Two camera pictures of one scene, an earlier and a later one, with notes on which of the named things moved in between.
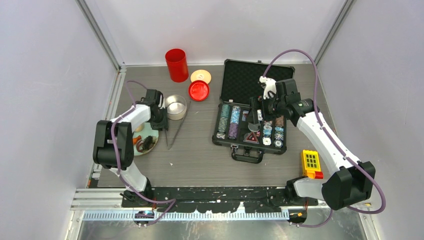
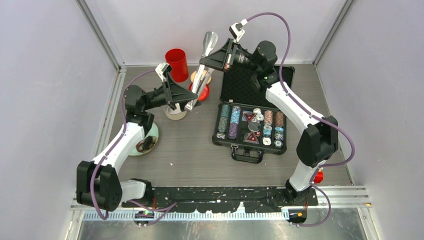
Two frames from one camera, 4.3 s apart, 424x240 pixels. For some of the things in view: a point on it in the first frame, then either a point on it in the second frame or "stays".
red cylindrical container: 177,61 stays
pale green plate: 147,131 stays
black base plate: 208,199 stays
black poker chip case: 232,115 stays
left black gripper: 164,124 -> 173,92
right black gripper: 257,103 -> 223,59
